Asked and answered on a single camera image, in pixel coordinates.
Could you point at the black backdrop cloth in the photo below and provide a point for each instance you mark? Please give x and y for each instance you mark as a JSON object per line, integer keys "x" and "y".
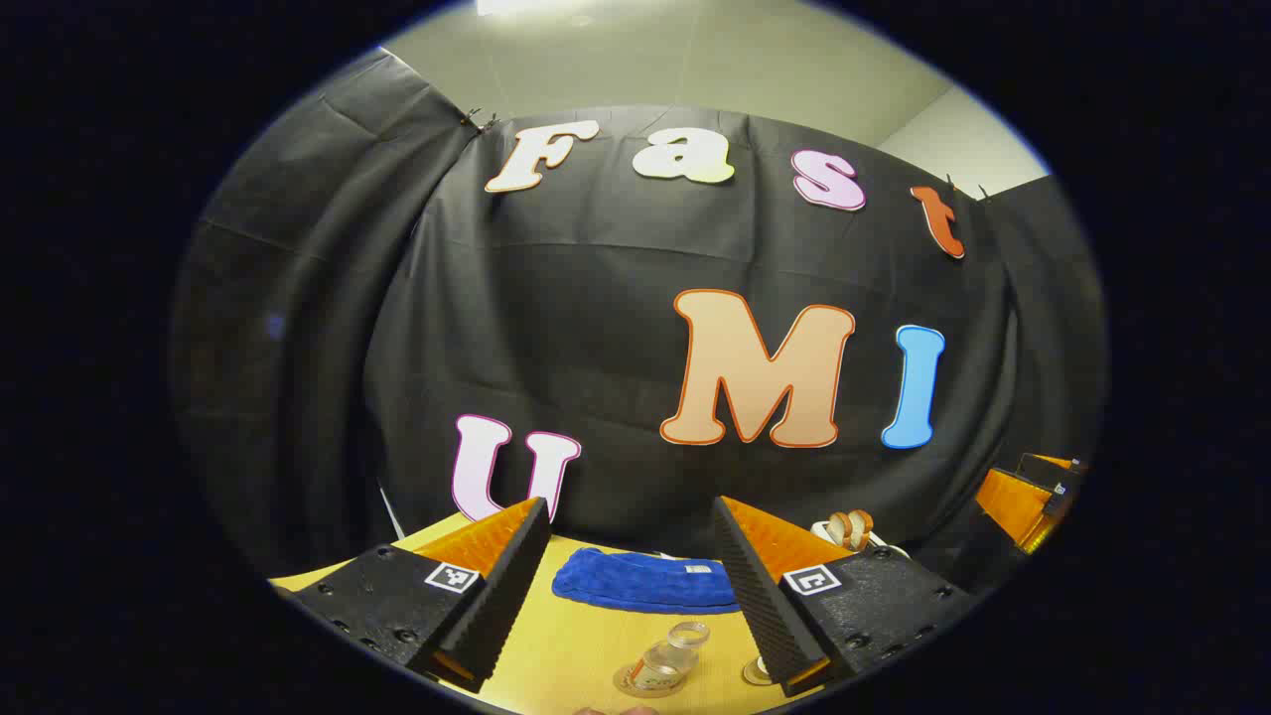
{"x": 596, "y": 348}

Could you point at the clear water bottle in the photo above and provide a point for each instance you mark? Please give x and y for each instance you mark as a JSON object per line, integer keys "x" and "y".
{"x": 670, "y": 655}

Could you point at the toasted bread slice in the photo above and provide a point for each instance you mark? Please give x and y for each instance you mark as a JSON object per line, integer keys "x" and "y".
{"x": 840, "y": 529}
{"x": 862, "y": 526}

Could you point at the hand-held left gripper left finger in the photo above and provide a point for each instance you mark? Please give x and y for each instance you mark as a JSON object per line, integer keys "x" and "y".
{"x": 496, "y": 596}

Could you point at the blue towel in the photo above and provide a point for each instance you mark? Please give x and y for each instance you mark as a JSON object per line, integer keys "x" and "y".
{"x": 645, "y": 581}

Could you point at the round cork coaster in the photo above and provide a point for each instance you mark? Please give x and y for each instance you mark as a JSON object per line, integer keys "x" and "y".
{"x": 626, "y": 683}

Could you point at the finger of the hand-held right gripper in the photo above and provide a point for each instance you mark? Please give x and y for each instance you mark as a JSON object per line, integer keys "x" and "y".
{"x": 1013, "y": 501}

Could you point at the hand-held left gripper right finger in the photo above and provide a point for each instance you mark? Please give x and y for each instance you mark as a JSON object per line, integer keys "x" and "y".
{"x": 760, "y": 596}

